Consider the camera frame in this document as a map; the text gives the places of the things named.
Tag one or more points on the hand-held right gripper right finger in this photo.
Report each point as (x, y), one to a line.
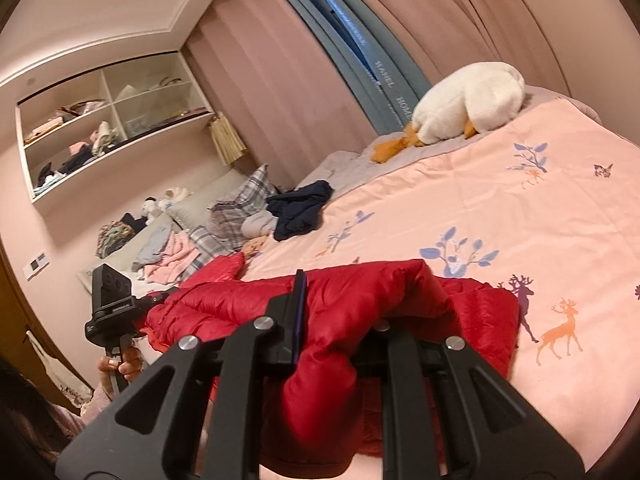
(402, 365)

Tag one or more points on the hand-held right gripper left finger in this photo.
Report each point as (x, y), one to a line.
(299, 312)

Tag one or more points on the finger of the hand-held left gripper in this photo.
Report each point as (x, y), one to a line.
(159, 299)

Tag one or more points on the red down jacket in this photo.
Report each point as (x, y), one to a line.
(330, 320)

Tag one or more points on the person's left forearm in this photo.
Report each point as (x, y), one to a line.
(75, 415)

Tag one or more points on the dark clothes pile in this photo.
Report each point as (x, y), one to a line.
(67, 167)

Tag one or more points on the person's left hand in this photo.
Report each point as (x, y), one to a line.
(132, 362)

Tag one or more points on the pink garment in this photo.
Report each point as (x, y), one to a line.
(170, 257)

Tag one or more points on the grey-green garment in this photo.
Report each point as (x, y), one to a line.
(152, 247)

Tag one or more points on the folded coral down jacket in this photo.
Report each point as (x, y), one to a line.
(215, 270)

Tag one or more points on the floral bag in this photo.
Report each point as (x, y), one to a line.
(115, 239)

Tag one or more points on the plaid blanket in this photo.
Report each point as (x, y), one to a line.
(207, 245)

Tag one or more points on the tan plush toy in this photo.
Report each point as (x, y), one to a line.
(252, 247)

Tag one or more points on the black cloth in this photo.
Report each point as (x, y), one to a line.
(131, 220)

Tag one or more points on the hanging tote bag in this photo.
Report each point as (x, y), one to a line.
(57, 370)

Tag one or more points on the black and white plush toy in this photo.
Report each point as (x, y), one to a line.
(151, 210)

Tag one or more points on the light grey garment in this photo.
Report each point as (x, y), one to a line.
(260, 224)

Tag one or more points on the beige pillow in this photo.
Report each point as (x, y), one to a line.
(200, 205)

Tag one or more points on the navy clothing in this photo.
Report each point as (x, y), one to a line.
(300, 207)

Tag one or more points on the plaid pillow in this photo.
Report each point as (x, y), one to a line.
(240, 205)

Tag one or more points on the person's dark hair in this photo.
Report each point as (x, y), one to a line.
(25, 410)

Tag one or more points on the white cloth bundle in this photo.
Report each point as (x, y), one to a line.
(105, 136)

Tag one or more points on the yellow tassel bundle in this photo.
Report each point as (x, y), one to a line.
(227, 140)

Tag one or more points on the pink printed blanket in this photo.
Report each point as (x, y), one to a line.
(525, 230)

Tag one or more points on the pink curtain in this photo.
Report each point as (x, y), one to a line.
(475, 10)
(280, 80)

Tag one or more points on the blue-grey curtain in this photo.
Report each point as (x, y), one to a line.
(360, 50)

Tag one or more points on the white goose plush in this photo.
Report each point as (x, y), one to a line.
(470, 100)

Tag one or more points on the wall switch panel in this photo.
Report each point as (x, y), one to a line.
(36, 266)

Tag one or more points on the white wall shelf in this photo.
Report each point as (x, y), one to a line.
(120, 110)

